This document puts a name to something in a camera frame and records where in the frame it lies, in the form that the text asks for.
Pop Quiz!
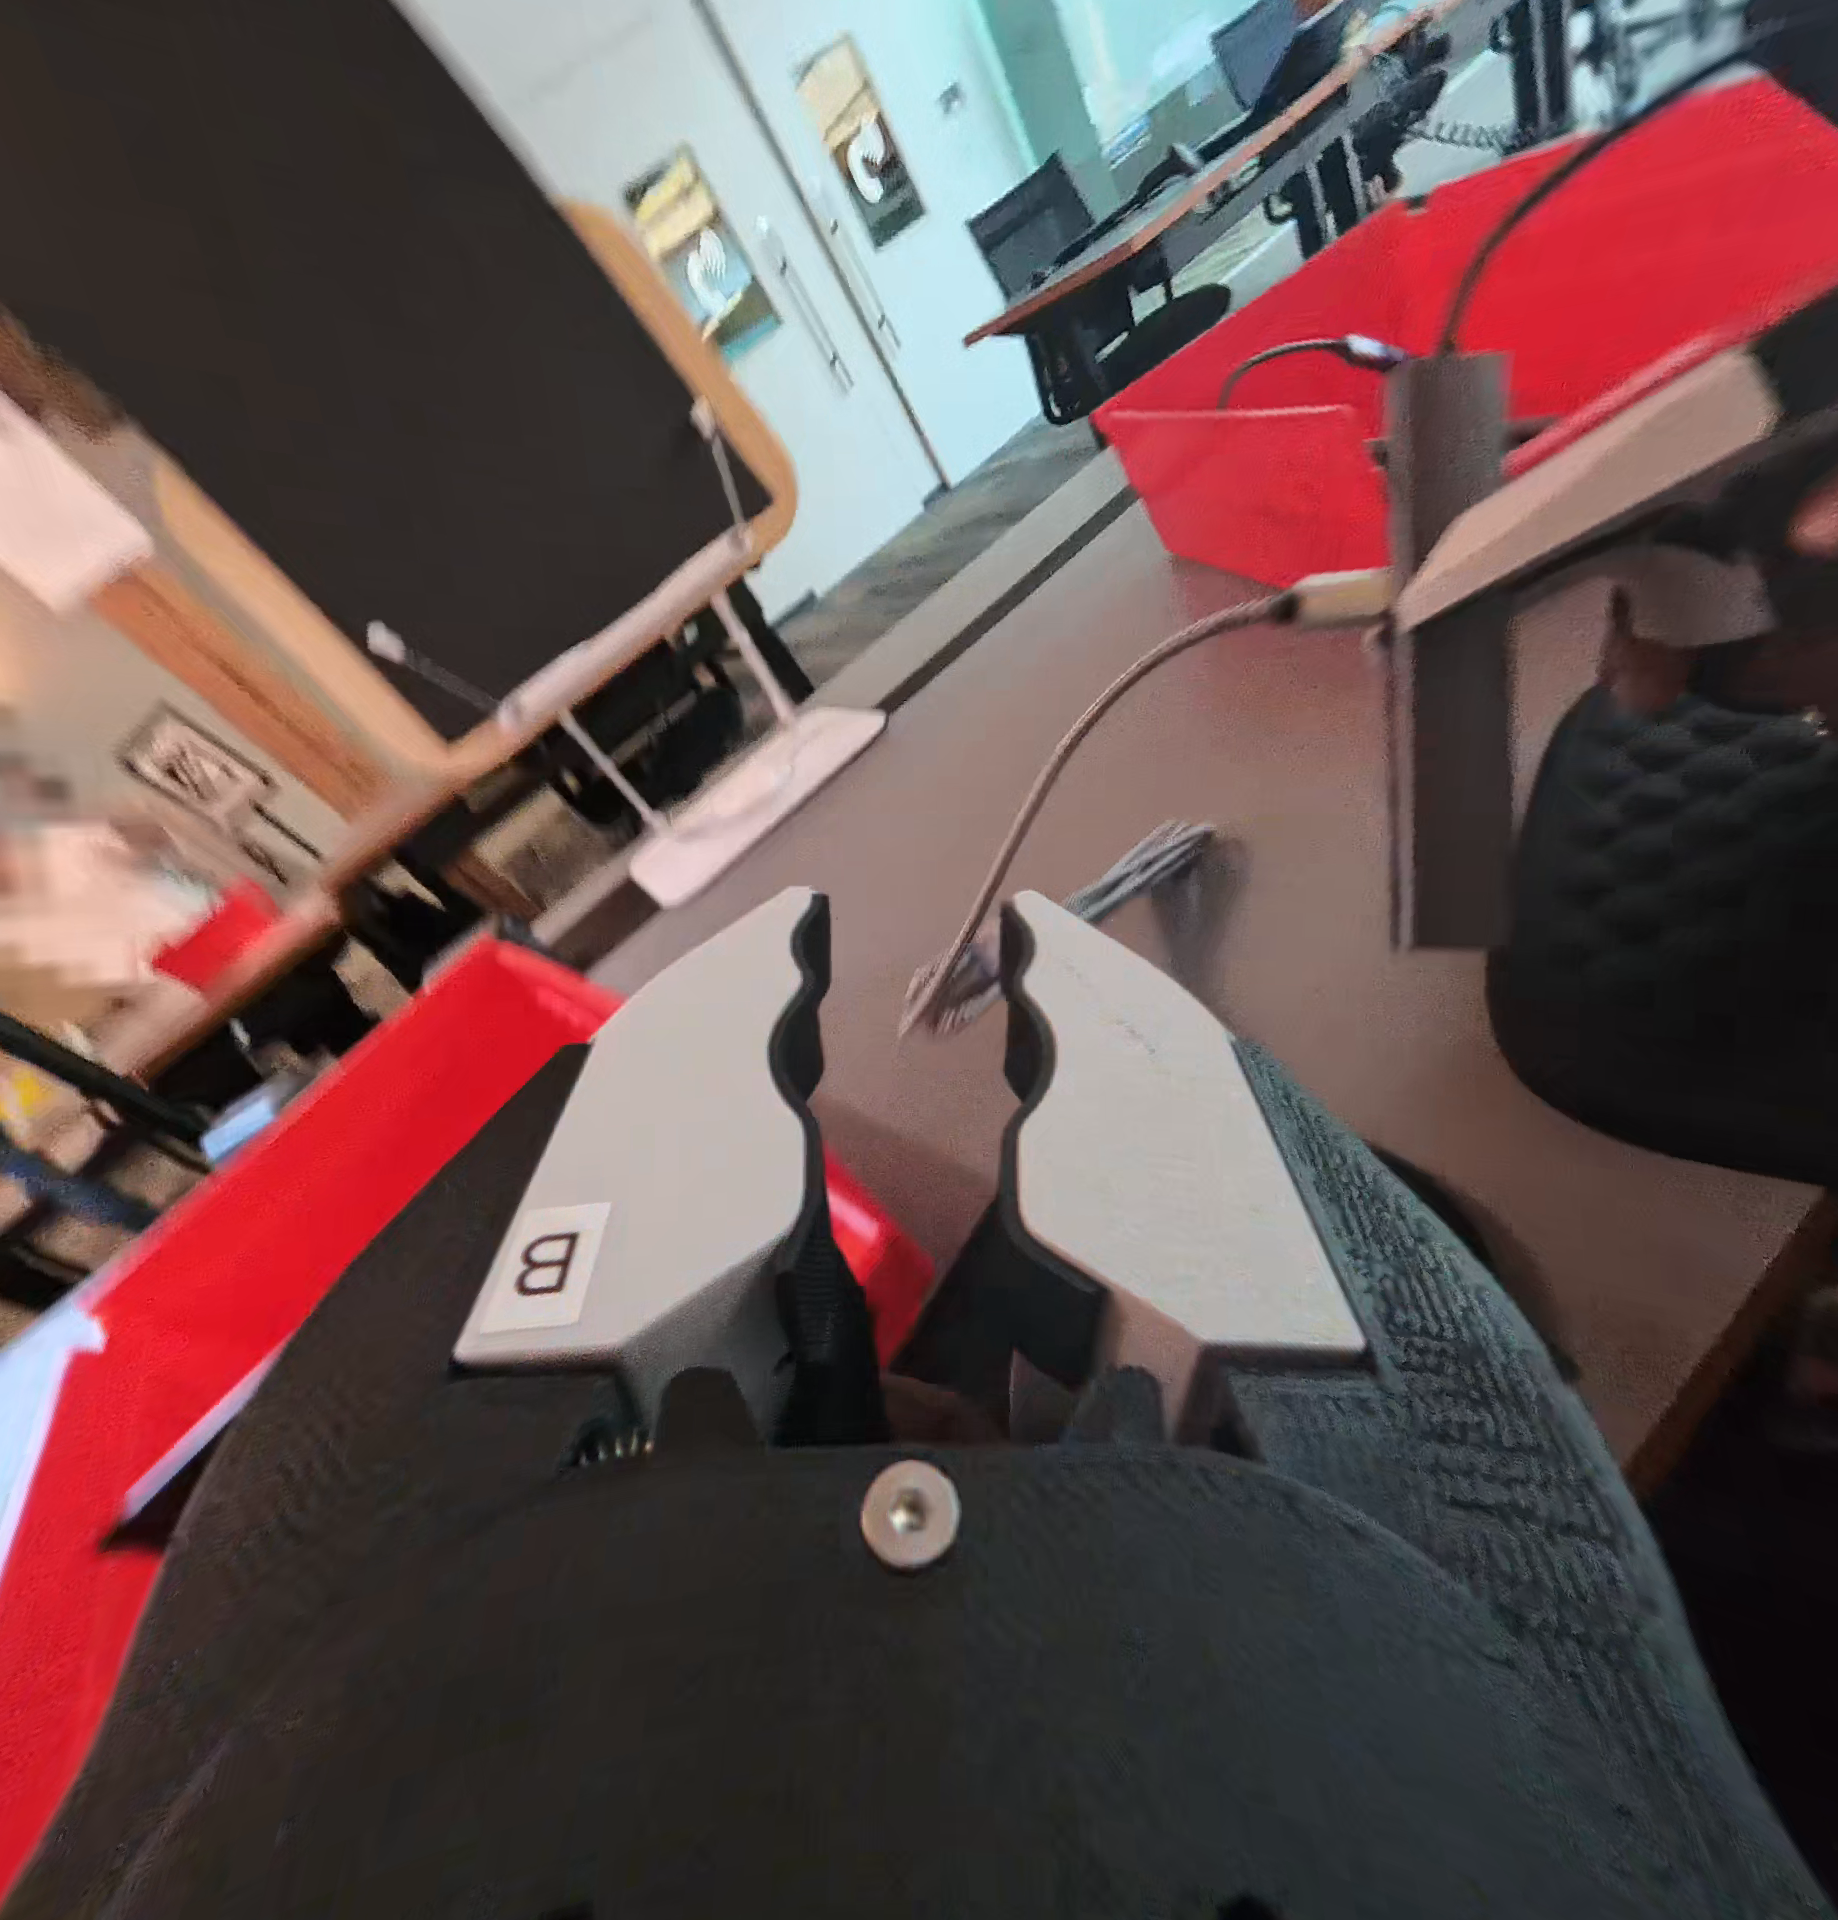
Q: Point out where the black white braided usb-c cable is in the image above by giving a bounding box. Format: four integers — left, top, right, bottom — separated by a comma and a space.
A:
894, 568, 1402, 1040

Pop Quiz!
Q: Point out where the wall poster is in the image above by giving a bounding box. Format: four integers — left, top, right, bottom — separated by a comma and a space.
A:
796, 37, 925, 249
626, 145, 784, 353

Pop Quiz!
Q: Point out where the black office chair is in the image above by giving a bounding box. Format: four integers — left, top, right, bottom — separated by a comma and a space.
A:
1039, 282, 1236, 427

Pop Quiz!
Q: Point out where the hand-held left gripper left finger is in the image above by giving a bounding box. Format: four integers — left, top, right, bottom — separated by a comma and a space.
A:
451, 886, 837, 1449

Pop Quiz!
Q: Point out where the wooden office desk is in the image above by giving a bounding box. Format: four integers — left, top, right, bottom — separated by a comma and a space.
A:
964, 0, 1461, 349

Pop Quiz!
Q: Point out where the black panel on wooden board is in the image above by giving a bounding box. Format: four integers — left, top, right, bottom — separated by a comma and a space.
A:
0, 0, 798, 902

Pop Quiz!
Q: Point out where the long metal door handle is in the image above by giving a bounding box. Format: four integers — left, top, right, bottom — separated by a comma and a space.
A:
752, 214, 861, 394

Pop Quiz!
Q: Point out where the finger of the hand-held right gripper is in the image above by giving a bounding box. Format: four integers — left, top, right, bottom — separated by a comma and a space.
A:
1599, 547, 1778, 649
1390, 347, 1781, 633

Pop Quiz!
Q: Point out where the white wire stand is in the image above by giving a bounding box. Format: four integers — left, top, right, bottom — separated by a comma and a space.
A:
365, 396, 889, 909

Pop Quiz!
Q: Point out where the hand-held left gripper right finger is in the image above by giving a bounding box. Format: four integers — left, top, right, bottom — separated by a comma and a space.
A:
991, 888, 1373, 1460

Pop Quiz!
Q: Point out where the red plastic bin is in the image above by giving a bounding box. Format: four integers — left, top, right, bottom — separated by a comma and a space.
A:
0, 930, 936, 1920
1089, 75, 1838, 594

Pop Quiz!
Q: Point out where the dark grey port block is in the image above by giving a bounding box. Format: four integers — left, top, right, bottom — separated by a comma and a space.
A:
1381, 352, 1516, 950

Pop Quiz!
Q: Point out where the framed wall picture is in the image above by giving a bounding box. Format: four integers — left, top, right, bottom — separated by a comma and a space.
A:
115, 702, 279, 819

